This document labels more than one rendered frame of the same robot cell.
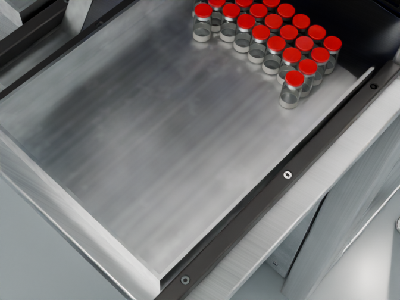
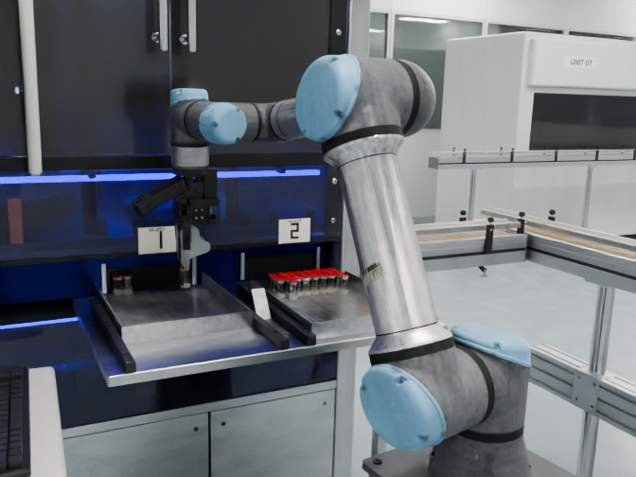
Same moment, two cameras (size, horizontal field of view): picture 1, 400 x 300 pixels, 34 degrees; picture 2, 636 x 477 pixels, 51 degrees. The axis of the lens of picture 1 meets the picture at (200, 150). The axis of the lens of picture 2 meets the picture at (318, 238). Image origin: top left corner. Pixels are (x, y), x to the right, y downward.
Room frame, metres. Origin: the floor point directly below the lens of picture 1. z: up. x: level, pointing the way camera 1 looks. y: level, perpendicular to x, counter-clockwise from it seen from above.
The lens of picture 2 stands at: (-0.17, 1.36, 1.34)
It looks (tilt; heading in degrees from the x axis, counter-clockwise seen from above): 12 degrees down; 294
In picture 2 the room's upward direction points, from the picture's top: 2 degrees clockwise
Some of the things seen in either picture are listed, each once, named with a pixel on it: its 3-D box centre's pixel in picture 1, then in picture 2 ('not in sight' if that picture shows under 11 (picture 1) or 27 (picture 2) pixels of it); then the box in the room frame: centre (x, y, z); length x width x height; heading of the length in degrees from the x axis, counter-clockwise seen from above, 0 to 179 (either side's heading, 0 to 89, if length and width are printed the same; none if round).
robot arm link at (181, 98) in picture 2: not in sight; (189, 117); (0.62, 0.24, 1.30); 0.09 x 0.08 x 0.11; 153
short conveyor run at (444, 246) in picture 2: not in sight; (429, 241); (0.36, -0.63, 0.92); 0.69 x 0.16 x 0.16; 51
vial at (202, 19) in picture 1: (202, 22); (292, 290); (0.50, 0.01, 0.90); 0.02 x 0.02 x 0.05
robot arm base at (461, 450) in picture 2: not in sight; (481, 445); (-0.02, 0.41, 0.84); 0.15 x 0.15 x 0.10
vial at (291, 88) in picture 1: (291, 89); (344, 284); (0.42, -0.10, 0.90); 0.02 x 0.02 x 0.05
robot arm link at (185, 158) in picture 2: not in sight; (189, 156); (0.63, 0.23, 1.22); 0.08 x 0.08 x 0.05
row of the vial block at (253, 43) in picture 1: (251, 38); (310, 285); (0.48, -0.05, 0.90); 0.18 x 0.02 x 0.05; 51
